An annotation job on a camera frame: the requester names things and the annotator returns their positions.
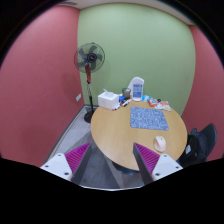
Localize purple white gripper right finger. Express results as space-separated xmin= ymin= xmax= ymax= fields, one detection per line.
xmin=133 ymin=143 xmax=182 ymax=185

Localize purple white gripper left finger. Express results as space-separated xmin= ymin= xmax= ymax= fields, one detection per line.
xmin=41 ymin=143 xmax=91 ymax=184

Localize blue patterned mouse pad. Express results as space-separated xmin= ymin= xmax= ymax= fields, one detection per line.
xmin=130 ymin=107 xmax=169 ymax=131

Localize black office chair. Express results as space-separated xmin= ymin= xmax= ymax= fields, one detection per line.
xmin=177 ymin=123 xmax=217 ymax=168

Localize colourful snack packets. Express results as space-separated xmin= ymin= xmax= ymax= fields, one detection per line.
xmin=148 ymin=98 xmax=171 ymax=111

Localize blue small packet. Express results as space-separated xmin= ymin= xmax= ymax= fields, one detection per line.
xmin=142 ymin=95 xmax=149 ymax=102

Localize red white marker pen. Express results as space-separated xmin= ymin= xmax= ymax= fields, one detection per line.
xmin=122 ymin=99 xmax=132 ymax=107

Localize white tissue box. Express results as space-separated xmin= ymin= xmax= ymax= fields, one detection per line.
xmin=98 ymin=90 xmax=119 ymax=110

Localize dark pen cup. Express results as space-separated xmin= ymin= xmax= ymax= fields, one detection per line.
xmin=122 ymin=88 xmax=131 ymax=99

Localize black standing fan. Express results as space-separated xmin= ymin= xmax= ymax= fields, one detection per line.
xmin=74 ymin=42 xmax=105 ymax=123

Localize white wall socket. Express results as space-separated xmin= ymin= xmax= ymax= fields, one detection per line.
xmin=76 ymin=94 xmax=81 ymax=102

